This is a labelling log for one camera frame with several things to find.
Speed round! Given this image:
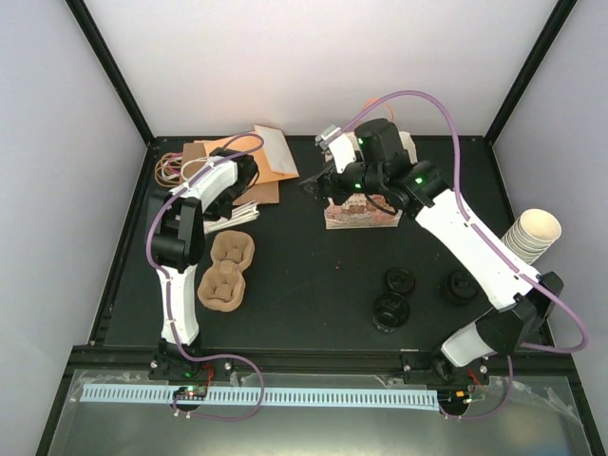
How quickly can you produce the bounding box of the printed white paper bag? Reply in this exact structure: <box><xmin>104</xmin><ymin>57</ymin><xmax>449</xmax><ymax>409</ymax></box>
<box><xmin>323</xmin><ymin>131</ymin><xmax>419</xmax><ymax>231</ymax></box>

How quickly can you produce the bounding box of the black plastic cup lid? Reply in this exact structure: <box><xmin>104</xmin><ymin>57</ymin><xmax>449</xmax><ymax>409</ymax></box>
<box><xmin>384</xmin><ymin>267</ymin><xmax>416</xmax><ymax>295</ymax></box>

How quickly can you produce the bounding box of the brown pulp cup carrier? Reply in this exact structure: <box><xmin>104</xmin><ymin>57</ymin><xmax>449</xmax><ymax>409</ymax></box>
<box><xmin>198</xmin><ymin>230</ymin><xmax>255</xmax><ymax>313</ymax></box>

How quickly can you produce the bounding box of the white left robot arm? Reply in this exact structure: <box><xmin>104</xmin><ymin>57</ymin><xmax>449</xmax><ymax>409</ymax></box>
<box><xmin>145</xmin><ymin>149</ymin><xmax>258</xmax><ymax>379</ymax></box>

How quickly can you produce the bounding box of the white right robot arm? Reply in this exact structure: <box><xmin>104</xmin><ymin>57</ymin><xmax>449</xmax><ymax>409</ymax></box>
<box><xmin>312</xmin><ymin>119</ymin><xmax>563</xmax><ymax>383</ymax></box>

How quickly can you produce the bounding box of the orange kraft paper bag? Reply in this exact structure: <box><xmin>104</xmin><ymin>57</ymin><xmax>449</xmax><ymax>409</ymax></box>
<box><xmin>228</xmin><ymin>124</ymin><xmax>299</xmax><ymax>184</ymax></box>

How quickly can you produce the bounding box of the brown kraft paper bag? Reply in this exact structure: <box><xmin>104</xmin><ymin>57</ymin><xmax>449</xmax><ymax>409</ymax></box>
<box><xmin>154</xmin><ymin>141</ymin><xmax>279</xmax><ymax>206</ymax></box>

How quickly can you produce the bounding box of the stack of paper cups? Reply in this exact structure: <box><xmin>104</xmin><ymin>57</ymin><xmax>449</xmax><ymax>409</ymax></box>
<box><xmin>502</xmin><ymin>208</ymin><xmax>562</xmax><ymax>265</ymax></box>

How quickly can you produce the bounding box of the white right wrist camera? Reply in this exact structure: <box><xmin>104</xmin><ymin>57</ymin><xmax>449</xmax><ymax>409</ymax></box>
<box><xmin>315</xmin><ymin>125</ymin><xmax>356</xmax><ymax>174</ymax></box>

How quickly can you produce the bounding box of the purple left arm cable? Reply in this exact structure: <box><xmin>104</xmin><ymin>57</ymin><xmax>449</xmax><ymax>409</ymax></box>
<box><xmin>144</xmin><ymin>133</ymin><xmax>269</xmax><ymax>425</ymax></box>

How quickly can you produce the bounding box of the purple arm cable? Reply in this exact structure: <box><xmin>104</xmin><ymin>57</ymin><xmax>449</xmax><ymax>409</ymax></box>
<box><xmin>338</xmin><ymin>91</ymin><xmax>590</xmax><ymax>419</ymax></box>
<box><xmin>144</xmin><ymin>133</ymin><xmax>269</xmax><ymax>425</ymax></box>

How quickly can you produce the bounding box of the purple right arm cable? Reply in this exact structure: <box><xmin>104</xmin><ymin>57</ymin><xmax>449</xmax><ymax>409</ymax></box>
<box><xmin>338</xmin><ymin>91</ymin><xmax>590</xmax><ymax>419</ymax></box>

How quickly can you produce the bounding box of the white slotted cable rail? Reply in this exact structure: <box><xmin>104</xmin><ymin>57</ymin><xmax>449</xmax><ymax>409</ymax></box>
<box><xmin>80</xmin><ymin>384</ymin><xmax>439</xmax><ymax>411</ymax></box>

